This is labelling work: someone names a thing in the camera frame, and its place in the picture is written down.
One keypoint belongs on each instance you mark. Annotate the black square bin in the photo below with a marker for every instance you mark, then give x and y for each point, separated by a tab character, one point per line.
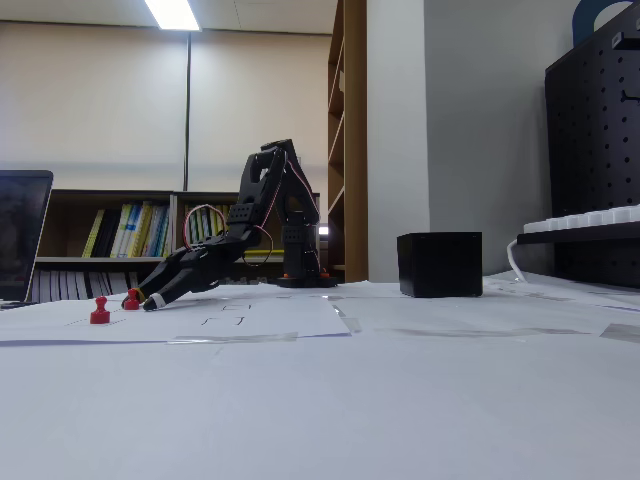
440	265

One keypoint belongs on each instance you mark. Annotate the white paper with drawn squares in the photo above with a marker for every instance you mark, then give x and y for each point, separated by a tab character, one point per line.
285	315

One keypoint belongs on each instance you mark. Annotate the low wooden bookshelf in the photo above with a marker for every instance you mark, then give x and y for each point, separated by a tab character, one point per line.
65	225
200	194

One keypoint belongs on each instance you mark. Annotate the small red round disc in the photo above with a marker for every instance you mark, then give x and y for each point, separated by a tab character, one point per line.
100	316
132	303

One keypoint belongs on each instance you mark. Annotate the grey wall conduit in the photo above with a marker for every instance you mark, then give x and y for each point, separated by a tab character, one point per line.
187	110

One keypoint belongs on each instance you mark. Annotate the black binder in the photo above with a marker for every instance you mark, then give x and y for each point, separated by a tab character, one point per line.
107	235

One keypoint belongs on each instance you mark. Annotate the white power strip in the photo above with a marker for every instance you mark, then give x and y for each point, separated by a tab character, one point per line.
585	220

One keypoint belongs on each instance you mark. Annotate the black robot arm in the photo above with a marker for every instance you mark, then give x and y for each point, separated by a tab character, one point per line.
300	240

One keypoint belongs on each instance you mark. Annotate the blue curved object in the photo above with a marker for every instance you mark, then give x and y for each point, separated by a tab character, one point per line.
582	20

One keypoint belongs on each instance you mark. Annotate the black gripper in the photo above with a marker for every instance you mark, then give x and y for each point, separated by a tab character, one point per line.
186	271

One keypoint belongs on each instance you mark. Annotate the tall wooden bookshelf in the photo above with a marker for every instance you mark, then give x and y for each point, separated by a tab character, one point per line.
356	150

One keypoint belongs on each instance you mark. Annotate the black pegboard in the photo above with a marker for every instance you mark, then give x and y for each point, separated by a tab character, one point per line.
590	150

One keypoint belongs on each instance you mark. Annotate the black pegboard hook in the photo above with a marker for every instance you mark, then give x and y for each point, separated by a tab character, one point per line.
631	96

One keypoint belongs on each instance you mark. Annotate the ceiling light panel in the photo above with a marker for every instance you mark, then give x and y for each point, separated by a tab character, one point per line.
172	14

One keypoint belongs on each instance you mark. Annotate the dark laptop screen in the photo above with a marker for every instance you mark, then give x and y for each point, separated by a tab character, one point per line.
22	235

